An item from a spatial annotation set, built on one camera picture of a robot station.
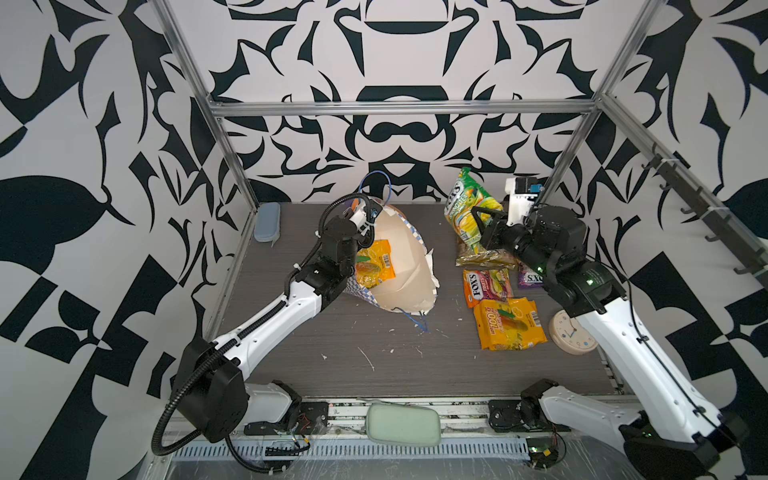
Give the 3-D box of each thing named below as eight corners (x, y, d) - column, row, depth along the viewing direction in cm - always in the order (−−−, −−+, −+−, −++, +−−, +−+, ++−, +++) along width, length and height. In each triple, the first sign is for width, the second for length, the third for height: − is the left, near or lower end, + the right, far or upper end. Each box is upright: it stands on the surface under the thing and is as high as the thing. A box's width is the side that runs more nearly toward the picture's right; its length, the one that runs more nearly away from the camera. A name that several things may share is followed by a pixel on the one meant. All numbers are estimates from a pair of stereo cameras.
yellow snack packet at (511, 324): (482, 352, 86) (487, 345, 81) (472, 306, 95) (477, 297, 90) (542, 352, 86) (550, 345, 81) (526, 306, 95) (533, 297, 90)
